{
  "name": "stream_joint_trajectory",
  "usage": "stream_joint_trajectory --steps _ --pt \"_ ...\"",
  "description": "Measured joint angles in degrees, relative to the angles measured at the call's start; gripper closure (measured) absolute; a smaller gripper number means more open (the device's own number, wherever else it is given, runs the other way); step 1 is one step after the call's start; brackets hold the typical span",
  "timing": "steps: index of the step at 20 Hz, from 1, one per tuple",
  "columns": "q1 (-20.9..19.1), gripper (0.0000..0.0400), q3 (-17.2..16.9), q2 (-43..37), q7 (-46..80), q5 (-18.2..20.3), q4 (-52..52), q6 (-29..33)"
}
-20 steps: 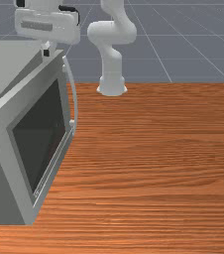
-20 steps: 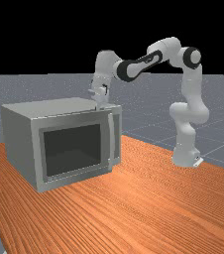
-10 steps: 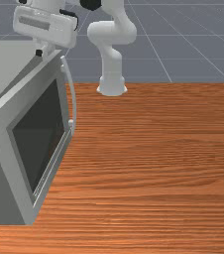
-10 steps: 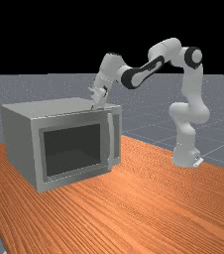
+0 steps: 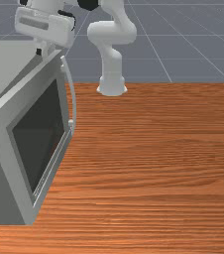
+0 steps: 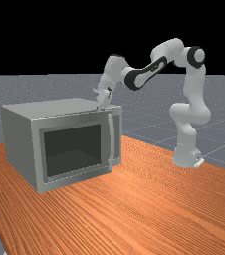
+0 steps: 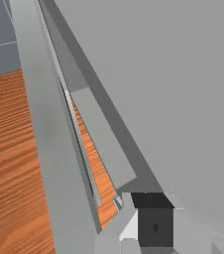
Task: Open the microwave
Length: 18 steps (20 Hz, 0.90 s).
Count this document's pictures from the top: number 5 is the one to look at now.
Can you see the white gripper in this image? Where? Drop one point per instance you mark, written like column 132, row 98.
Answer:
column 44, row 25

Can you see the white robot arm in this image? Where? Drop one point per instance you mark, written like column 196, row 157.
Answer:
column 112, row 63

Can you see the grey microwave oven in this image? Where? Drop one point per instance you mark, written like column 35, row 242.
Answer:
column 24, row 132

